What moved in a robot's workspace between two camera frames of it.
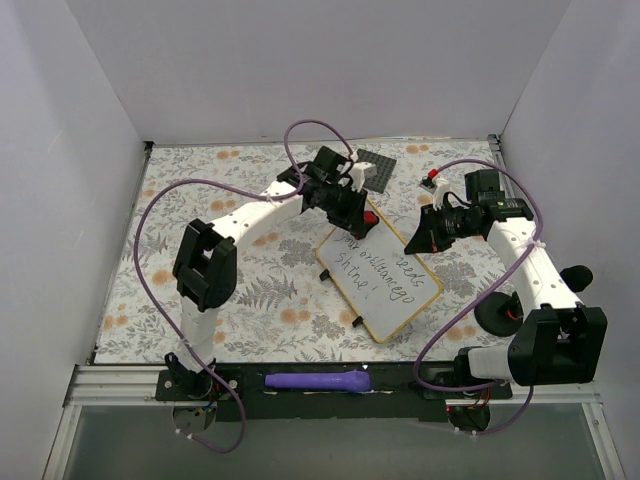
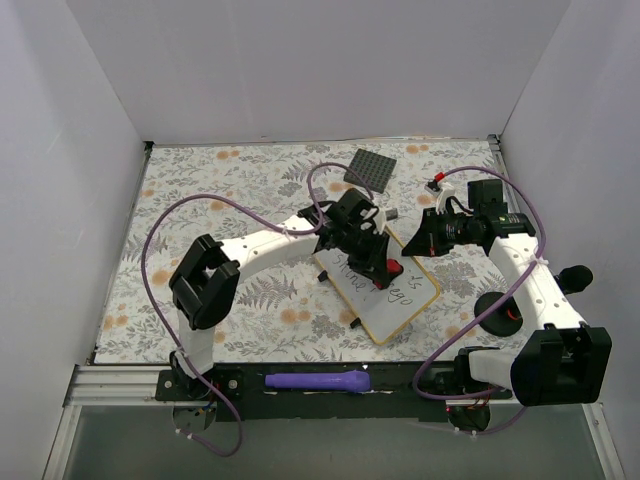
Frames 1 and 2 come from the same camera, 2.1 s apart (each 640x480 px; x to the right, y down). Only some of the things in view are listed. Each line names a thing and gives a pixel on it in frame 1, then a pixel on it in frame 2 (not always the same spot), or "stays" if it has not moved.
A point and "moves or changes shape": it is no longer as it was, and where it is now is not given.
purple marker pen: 352,381 stays
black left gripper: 347,211 to 375,267
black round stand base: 499,314 stays
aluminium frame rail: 116,386 stays
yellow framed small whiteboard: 385,284 stays
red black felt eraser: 369,218 moves or changes shape
